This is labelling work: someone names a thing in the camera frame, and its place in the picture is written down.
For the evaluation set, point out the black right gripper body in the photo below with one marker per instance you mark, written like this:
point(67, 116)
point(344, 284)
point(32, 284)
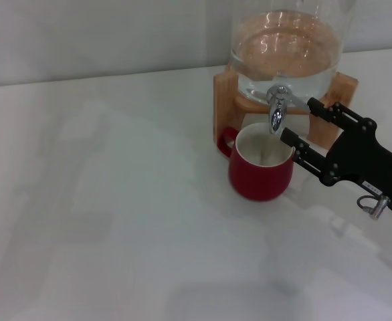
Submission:
point(363, 157)

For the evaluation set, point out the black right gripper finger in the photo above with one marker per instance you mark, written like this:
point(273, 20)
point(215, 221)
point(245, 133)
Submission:
point(311, 157)
point(344, 117)

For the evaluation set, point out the chrome faucet tap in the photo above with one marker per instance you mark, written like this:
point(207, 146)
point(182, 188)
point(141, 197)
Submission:
point(277, 115)

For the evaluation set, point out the red ceramic cup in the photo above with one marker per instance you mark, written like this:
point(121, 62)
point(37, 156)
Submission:
point(259, 182)

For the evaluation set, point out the metal plug on right gripper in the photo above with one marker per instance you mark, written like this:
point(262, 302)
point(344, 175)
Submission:
point(380, 205)

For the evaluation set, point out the glass water dispenser jar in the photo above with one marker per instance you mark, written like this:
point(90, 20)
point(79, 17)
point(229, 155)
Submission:
point(283, 43)

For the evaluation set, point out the wooden dispenser stand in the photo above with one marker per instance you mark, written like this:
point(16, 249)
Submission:
point(224, 103)

